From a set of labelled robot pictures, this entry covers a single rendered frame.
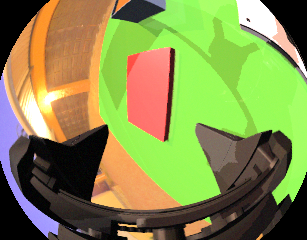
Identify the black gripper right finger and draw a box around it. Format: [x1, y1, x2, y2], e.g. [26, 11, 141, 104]
[196, 123, 273, 193]

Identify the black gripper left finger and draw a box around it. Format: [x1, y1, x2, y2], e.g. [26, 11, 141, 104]
[29, 124, 109, 201]

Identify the red rectangular lid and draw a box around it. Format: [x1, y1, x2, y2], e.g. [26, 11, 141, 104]
[126, 47, 176, 141]

